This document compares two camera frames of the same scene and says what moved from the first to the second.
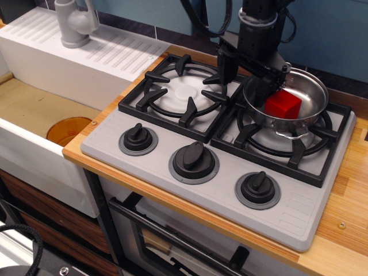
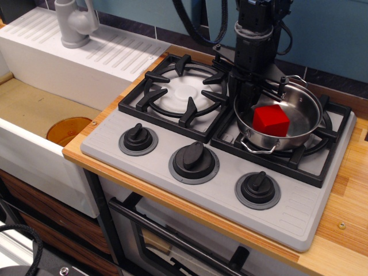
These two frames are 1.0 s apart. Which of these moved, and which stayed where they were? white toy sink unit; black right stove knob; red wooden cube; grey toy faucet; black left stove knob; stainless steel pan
Moved: red wooden cube; stainless steel pan
Stayed: black right stove knob; grey toy faucet; white toy sink unit; black left stove knob
